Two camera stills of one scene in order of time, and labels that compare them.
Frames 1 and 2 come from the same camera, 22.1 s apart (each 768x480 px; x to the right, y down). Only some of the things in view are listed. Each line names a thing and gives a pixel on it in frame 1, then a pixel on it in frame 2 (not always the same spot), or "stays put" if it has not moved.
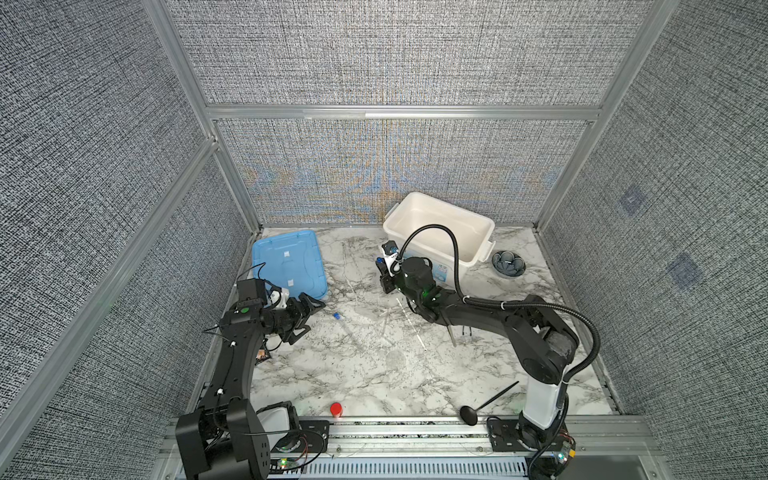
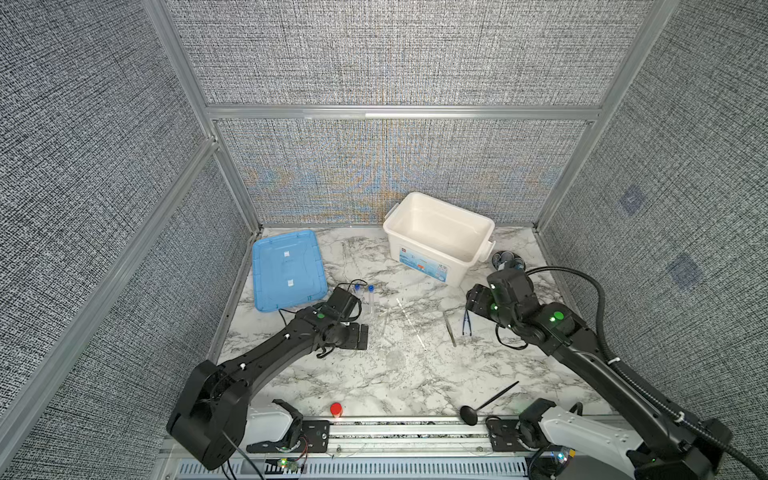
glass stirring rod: x=408 y=319 stays put
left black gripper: x=296 y=313 → x=354 y=340
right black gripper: x=386 y=277 → x=478 y=298
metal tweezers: x=452 y=335 stays put
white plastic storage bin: x=455 y=238 stays put
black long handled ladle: x=469 y=414 stays put
